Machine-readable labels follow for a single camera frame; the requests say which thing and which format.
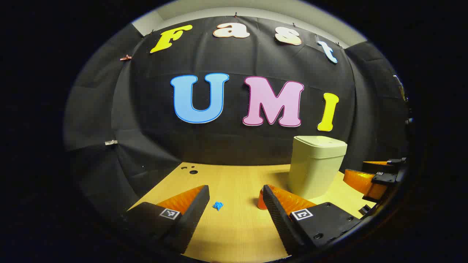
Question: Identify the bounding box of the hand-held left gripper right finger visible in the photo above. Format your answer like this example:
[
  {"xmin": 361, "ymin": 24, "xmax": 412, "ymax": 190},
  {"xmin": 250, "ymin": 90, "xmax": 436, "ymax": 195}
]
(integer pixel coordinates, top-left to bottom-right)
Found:
[{"xmin": 263, "ymin": 184, "xmax": 362, "ymax": 256}]

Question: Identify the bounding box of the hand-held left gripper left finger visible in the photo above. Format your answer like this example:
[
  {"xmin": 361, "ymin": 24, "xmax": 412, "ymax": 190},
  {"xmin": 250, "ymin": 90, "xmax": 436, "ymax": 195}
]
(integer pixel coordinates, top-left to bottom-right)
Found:
[{"xmin": 122, "ymin": 185, "xmax": 210, "ymax": 254}]

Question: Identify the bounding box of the orange pop can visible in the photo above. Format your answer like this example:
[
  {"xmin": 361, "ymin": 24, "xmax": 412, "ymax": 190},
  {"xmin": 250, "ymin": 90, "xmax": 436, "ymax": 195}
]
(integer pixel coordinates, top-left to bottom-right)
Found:
[{"xmin": 257, "ymin": 189, "xmax": 269, "ymax": 210}]

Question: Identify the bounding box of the pale green desktop garbage bin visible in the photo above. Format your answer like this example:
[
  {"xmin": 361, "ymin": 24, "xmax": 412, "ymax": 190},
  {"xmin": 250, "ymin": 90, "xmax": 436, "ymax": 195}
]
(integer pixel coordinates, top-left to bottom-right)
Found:
[{"xmin": 288, "ymin": 136, "xmax": 348, "ymax": 200}]

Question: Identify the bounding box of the wooden desktop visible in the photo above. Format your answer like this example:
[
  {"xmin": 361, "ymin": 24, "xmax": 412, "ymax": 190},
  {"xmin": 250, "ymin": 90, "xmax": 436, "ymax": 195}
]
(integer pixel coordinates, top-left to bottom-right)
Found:
[{"xmin": 128, "ymin": 162, "xmax": 377, "ymax": 263}]

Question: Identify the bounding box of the black backdrop cloth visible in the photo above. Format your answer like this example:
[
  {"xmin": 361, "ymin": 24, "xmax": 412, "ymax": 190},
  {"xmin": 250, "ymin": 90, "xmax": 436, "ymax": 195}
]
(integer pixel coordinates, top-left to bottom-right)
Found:
[{"xmin": 63, "ymin": 15, "xmax": 410, "ymax": 220}]

